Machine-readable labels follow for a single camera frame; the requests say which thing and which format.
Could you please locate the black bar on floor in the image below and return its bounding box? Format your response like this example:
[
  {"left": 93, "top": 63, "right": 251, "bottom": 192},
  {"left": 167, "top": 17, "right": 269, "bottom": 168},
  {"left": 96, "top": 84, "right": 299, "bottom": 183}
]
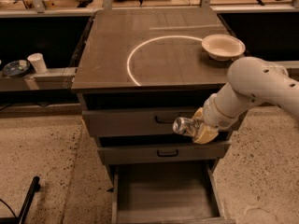
[{"left": 0, "top": 176, "right": 40, "bottom": 224}]

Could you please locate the top grey drawer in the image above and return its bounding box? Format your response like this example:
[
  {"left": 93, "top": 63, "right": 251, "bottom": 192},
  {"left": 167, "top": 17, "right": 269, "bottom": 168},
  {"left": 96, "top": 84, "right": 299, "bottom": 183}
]
[{"left": 81, "top": 103, "right": 250, "bottom": 138}]

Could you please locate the middle grey drawer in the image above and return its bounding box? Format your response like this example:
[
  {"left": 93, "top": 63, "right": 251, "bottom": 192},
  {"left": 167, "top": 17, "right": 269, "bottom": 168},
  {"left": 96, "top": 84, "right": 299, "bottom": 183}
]
[{"left": 98, "top": 141, "right": 231, "bottom": 165}]

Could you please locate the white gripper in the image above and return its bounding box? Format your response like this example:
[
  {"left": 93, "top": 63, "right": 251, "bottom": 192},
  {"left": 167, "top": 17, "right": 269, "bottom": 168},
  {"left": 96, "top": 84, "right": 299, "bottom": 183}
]
[{"left": 192, "top": 93, "right": 236, "bottom": 145}]

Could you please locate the low grey shelf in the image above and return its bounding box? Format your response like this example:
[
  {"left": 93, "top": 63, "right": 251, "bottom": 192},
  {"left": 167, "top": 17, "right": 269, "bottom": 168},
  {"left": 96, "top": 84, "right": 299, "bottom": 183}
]
[{"left": 0, "top": 67, "right": 77, "bottom": 91}]

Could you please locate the bottom grey drawer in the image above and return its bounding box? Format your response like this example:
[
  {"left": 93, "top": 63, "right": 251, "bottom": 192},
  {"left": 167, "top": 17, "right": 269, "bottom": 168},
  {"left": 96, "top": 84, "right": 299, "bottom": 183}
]
[{"left": 111, "top": 161, "right": 236, "bottom": 224}]

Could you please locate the grey drawer cabinet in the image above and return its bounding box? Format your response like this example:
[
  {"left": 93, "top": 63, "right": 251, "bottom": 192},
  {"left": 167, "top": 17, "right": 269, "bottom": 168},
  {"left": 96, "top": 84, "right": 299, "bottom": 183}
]
[{"left": 72, "top": 8, "right": 242, "bottom": 219}]

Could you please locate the grey drawer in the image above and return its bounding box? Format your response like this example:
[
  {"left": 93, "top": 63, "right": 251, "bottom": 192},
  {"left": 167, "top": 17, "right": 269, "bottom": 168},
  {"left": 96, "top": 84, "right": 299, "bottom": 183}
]
[
  {"left": 81, "top": 103, "right": 250, "bottom": 138},
  {"left": 111, "top": 161, "right": 236, "bottom": 224},
  {"left": 98, "top": 141, "right": 231, "bottom": 165}
]

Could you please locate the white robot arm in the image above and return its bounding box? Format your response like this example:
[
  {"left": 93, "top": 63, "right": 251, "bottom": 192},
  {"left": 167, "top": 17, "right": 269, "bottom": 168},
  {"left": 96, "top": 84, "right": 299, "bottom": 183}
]
[{"left": 192, "top": 57, "right": 299, "bottom": 144}]

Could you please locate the black cable on floor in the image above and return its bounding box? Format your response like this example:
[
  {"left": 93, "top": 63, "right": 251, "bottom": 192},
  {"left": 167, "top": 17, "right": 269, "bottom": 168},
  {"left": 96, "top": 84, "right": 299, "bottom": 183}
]
[{"left": 0, "top": 198, "right": 18, "bottom": 219}]

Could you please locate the white paper cup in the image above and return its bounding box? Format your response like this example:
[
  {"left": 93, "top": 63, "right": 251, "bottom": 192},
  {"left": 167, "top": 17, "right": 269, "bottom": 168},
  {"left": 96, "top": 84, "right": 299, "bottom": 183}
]
[{"left": 27, "top": 53, "right": 47, "bottom": 74}]

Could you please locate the white bowl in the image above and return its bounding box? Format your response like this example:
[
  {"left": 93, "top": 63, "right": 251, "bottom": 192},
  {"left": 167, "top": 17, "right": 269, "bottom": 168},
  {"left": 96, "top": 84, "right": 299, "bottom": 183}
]
[{"left": 202, "top": 35, "right": 246, "bottom": 62}]

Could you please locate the dark plate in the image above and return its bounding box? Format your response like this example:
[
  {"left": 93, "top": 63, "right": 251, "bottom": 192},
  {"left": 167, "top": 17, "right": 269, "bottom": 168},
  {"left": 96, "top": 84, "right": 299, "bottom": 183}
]
[{"left": 3, "top": 60, "right": 30, "bottom": 77}]

